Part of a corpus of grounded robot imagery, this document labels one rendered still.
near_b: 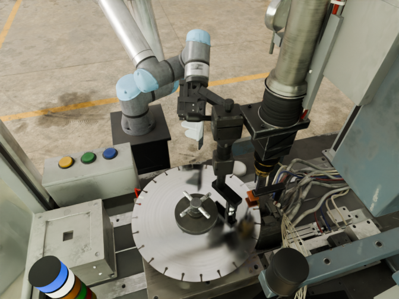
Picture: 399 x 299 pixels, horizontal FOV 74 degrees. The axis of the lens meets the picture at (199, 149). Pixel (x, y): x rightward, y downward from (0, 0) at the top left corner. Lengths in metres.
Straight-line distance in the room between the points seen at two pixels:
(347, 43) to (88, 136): 2.20
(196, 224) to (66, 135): 1.95
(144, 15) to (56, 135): 1.66
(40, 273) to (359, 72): 0.52
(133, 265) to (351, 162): 0.66
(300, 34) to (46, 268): 0.50
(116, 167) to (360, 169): 0.69
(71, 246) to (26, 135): 1.95
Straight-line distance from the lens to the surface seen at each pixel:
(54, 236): 0.83
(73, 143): 2.40
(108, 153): 0.94
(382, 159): 0.43
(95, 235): 0.78
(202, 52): 0.83
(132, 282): 0.86
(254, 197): 0.72
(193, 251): 0.67
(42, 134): 2.61
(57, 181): 0.94
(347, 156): 0.47
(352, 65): 0.41
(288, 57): 0.44
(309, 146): 1.22
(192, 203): 0.66
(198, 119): 0.54
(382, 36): 0.38
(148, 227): 0.70
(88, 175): 0.92
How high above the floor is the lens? 1.57
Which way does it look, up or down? 47 degrees down
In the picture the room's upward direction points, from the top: straight up
